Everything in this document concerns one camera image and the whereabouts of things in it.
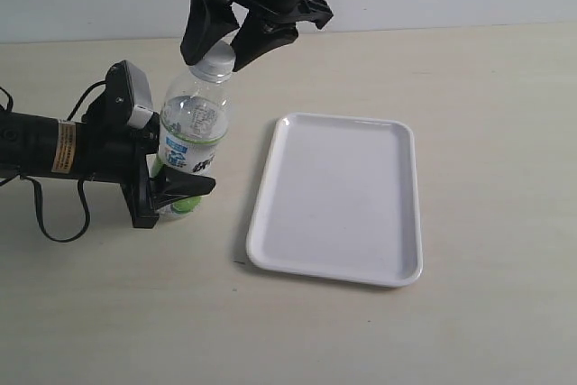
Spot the white rectangular plastic tray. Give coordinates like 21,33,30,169
245,113,423,288

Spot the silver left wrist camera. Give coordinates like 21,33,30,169
105,60,154,130

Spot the white bottle cap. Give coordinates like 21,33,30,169
197,41,235,76

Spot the clear plastic drink bottle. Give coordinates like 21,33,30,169
151,58,235,223

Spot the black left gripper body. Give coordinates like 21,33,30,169
83,114,159,228

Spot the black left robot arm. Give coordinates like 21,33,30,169
1,111,215,229

